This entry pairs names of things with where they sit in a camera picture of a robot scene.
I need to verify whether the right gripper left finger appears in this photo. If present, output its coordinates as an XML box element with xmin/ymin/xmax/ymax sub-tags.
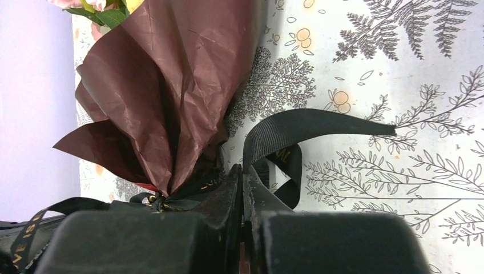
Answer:
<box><xmin>190</xmin><ymin>164</ymin><xmax>242</xmax><ymax>273</ymax></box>

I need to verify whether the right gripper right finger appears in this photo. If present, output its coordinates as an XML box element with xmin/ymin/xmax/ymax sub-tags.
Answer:
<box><xmin>242</xmin><ymin>166</ymin><xmax>293</xmax><ymax>273</ymax></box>

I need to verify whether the black gold-lettered ribbon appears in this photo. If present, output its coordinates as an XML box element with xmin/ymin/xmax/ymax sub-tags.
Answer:
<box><xmin>1</xmin><ymin>109</ymin><xmax>396</xmax><ymax>273</ymax></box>

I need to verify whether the flower bouquet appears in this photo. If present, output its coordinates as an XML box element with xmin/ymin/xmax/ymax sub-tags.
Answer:
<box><xmin>55</xmin><ymin>1</ymin><xmax>267</xmax><ymax>196</ymax></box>

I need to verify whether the floral patterned table mat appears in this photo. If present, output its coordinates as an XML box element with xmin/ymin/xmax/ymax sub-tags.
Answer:
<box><xmin>71</xmin><ymin>0</ymin><xmax>484</xmax><ymax>274</ymax></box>

